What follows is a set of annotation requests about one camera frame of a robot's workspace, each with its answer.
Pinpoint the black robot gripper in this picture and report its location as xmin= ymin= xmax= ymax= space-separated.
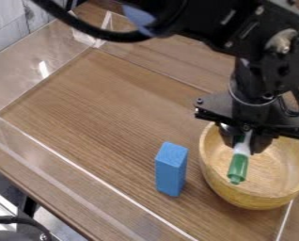
xmin=194 ymin=88 xmax=299 ymax=154

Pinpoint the green and white marker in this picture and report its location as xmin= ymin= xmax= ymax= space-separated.
xmin=227 ymin=131 xmax=253 ymax=185

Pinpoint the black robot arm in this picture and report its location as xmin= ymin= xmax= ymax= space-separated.
xmin=33 ymin=0 xmax=299 ymax=153

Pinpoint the brown wooden bowl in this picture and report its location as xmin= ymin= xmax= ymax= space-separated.
xmin=199 ymin=123 xmax=299 ymax=210

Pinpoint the blue rectangular block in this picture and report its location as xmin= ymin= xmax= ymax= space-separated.
xmin=155 ymin=142 xmax=189 ymax=197

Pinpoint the clear acrylic tray wall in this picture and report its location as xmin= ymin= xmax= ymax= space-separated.
xmin=0 ymin=9 xmax=299 ymax=241

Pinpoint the black metal bracket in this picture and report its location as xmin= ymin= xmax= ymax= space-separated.
xmin=14 ymin=217 xmax=59 ymax=241

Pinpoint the black cable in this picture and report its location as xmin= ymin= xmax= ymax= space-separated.
xmin=0 ymin=215 xmax=54 ymax=241

